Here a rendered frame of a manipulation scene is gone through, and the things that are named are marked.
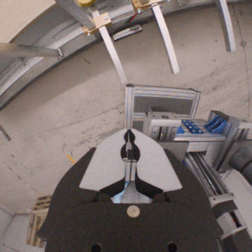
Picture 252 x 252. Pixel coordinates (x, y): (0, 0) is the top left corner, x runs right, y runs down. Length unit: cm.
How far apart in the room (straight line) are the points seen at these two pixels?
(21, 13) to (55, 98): 120
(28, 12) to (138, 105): 113
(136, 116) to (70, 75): 94
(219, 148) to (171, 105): 74
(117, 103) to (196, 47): 118
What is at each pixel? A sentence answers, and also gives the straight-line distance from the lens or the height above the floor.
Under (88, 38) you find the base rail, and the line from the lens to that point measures 78.
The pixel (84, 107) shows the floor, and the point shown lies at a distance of 161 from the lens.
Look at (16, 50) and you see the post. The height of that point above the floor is 105.
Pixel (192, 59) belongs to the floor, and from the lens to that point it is 164.
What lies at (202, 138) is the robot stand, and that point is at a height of 95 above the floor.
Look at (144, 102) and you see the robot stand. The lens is 129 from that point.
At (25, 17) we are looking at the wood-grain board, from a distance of 75.
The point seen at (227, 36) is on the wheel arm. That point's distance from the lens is 66.
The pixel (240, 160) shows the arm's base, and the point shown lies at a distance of 79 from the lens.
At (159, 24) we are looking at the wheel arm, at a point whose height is 86.
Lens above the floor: 143
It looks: 62 degrees down
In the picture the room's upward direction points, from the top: 180 degrees clockwise
